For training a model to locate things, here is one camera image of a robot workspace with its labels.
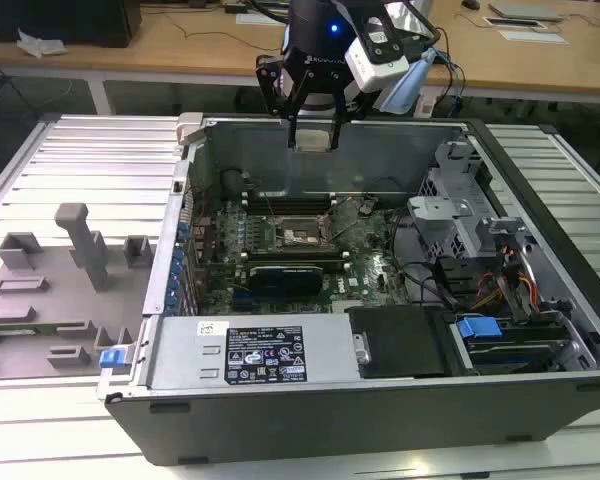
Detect green motherboard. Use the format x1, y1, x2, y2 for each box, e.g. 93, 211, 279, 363
192, 195, 409, 317

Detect blue case latch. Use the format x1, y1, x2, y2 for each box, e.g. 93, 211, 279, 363
99, 348, 134, 371

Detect silver square CPU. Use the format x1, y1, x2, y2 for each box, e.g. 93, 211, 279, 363
295, 130, 334, 153

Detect grey laptop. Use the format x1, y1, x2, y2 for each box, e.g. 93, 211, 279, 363
488, 1, 565, 23

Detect black graphics card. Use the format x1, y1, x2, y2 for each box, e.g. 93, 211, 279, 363
247, 263, 326, 302

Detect CPU socket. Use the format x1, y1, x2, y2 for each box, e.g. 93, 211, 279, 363
272, 214, 331, 250

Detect grey case handle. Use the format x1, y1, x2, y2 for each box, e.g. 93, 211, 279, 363
175, 112, 207, 147

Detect silver metal drive cage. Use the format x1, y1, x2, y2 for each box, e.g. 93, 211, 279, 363
407, 141, 527, 260

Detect black open PC case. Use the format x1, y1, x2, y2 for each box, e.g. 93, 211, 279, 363
97, 112, 600, 467

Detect metal socket cover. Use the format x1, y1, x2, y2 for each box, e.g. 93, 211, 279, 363
317, 196, 377, 242

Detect grey plastic parts rack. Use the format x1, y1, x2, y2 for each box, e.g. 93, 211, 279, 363
0, 202, 157, 382

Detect green RAM stick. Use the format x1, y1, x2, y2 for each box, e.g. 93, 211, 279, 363
0, 324, 61, 337

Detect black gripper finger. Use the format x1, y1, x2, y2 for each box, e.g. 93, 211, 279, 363
329, 76, 379, 150
254, 53, 312, 150

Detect blue disk carrier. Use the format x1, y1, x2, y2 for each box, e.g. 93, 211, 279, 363
456, 317, 504, 347

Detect blue cable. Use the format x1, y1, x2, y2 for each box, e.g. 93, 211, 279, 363
431, 47, 469, 112

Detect grey power supply unit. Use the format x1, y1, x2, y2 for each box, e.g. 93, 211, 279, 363
147, 314, 365, 390

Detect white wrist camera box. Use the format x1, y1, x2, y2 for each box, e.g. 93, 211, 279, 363
344, 17, 412, 95

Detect black installed RAM sticks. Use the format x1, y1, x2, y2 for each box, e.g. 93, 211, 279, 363
243, 249, 350, 272
242, 196, 337, 215

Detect wooden desk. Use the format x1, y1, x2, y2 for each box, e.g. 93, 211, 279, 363
0, 0, 600, 106

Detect crumpled white paper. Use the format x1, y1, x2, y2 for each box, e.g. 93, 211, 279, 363
16, 27, 69, 58

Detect orange and yellow wires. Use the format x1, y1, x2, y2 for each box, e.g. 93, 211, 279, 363
471, 272, 540, 312

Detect black box on desk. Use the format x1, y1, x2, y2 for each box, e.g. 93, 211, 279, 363
0, 0, 144, 49

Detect black plastic shroud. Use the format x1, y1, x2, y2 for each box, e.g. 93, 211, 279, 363
346, 305, 455, 380

